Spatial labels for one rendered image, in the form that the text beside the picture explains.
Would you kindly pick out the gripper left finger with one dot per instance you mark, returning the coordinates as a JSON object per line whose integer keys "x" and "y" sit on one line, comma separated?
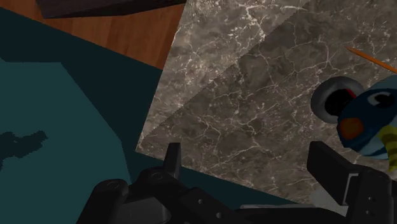
{"x": 161, "y": 198}

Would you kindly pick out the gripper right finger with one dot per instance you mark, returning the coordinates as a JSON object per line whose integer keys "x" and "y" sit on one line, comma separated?
{"x": 372, "y": 198}

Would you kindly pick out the orange pencil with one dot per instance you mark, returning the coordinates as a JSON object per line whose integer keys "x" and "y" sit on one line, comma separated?
{"x": 372, "y": 59}

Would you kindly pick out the teal rug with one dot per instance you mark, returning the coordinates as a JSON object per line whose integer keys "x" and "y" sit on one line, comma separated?
{"x": 62, "y": 124}

